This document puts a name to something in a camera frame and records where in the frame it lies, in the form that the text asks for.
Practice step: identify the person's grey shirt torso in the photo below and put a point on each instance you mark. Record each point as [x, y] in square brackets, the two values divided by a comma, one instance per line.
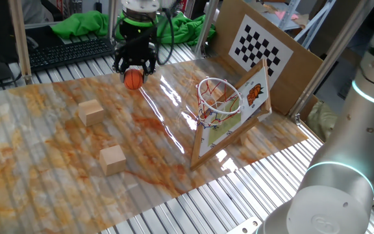
[36, 11]

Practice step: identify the brown cardboard box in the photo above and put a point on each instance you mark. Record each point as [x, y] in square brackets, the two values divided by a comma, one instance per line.
[305, 110]

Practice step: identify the beige frame post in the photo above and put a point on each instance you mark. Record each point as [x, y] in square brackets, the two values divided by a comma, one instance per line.
[21, 48]

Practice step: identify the orange marble pattern mat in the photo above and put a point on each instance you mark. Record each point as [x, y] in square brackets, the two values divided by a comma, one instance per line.
[44, 178]

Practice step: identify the white metal shelf rack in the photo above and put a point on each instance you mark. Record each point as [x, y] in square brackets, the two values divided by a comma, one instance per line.
[317, 19]

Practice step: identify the white mini basketball hoop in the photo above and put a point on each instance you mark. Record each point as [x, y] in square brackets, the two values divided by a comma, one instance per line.
[255, 94]

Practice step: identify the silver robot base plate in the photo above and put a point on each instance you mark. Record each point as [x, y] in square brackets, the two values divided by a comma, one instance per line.
[245, 227]

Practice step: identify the small orange basketball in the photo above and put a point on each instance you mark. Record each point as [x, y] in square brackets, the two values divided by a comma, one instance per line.
[133, 79]

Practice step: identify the aluminium profile post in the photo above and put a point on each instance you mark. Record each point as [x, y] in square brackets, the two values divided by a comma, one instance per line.
[206, 29]
[113, 19]
[330, 58]

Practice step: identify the green cloth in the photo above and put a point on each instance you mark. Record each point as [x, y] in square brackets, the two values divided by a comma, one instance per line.
[187, 29]

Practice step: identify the olive green bag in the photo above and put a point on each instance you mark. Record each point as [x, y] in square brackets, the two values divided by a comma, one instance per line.
[323, 120]

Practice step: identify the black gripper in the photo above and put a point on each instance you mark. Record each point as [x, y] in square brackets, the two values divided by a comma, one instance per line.
[136, 45]

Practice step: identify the checkerboard calibration sheet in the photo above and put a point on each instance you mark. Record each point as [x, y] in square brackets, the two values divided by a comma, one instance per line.
[265, 48]

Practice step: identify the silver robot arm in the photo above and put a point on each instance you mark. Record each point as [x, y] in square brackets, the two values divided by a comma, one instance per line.
[352, 146]

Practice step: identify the black keyboard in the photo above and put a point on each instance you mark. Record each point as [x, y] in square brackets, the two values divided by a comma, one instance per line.
[67, 52]

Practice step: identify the light wooden block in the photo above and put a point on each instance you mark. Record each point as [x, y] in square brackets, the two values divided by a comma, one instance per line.
[91, 113]
[113, 161]

